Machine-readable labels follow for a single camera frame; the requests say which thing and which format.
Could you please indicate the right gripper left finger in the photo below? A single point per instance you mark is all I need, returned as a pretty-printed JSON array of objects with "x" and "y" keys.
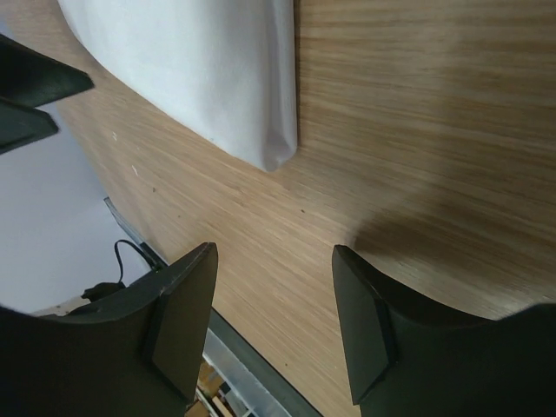
[{"x": 43, "y": 364}]

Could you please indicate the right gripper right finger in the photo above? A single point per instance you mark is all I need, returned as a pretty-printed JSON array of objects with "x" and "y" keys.
[{"x": 409, "y": 355}]

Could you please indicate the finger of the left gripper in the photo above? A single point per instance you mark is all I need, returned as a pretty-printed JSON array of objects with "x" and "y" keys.
[
  {"x": 33, "y": 79},
  {"x": 22, "y": 125}
]

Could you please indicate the white t shirt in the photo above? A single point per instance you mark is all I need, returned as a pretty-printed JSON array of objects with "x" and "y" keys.
[{"x": 223, "y": 69}]

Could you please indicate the aluminium frame rail front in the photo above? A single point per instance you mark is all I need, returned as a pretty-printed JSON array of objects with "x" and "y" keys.
[{"x": 226, "y": 347}]

